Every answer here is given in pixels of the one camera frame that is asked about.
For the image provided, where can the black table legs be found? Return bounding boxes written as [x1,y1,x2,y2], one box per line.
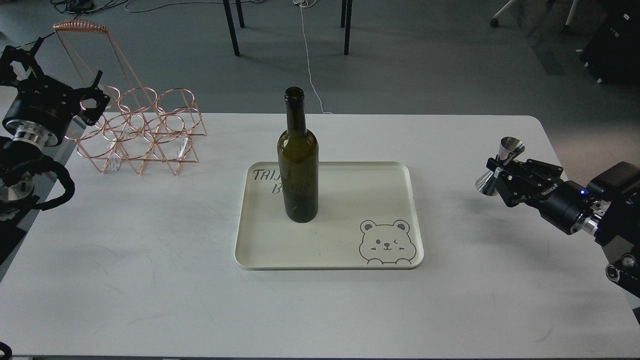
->
[340,0,354,56]
[222,0,245,57]

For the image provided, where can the steel double jigger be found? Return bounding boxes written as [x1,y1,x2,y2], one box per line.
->
[475,136,525,196]

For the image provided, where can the cream bear serving tray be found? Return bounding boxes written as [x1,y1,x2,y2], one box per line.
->
[234,161,425,271]

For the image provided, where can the dark green wine bottle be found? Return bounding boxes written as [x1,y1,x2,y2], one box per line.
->
[276,86,319,223]

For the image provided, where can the white floor cable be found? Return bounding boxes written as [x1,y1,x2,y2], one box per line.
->
[292,0,335,115]

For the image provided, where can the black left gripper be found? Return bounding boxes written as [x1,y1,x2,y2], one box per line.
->
[0,38,111,147]

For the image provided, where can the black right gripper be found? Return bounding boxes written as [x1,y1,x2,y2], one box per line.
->
[487,158,600,235]

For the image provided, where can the black table legs right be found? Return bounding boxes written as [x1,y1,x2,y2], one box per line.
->
[340,0,354,56]

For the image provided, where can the white office chair base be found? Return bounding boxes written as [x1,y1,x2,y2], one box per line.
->
[490,0,582,35]

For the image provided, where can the black table legs left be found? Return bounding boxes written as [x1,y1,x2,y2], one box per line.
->
[222,0,245,57]

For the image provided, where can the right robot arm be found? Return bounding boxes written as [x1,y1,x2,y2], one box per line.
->
[486,158,640,296]

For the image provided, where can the copper wire wine rack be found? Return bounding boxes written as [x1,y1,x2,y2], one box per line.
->
[52,19,208,175]

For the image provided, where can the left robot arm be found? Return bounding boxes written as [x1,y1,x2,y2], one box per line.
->
[0,38,110,262]

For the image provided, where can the black cart with casters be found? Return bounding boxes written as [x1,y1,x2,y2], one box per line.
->
[579,0,640,84]

